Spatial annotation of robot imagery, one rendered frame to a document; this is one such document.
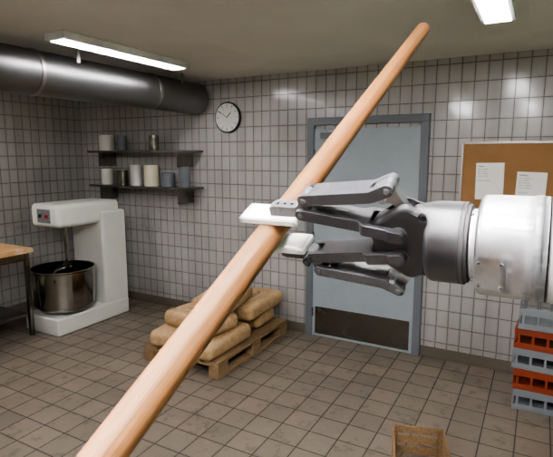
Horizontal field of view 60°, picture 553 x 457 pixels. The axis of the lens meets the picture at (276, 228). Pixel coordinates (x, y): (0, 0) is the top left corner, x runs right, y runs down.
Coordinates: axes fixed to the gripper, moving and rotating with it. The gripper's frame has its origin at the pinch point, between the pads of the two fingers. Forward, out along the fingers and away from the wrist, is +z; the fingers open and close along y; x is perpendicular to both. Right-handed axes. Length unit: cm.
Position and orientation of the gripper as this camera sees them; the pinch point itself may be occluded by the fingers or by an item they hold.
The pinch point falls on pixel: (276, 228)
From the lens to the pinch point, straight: 52.6
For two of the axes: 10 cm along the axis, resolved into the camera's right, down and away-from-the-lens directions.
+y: 2.2, 8.2, 5.3
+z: -8.8, -0.7, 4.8
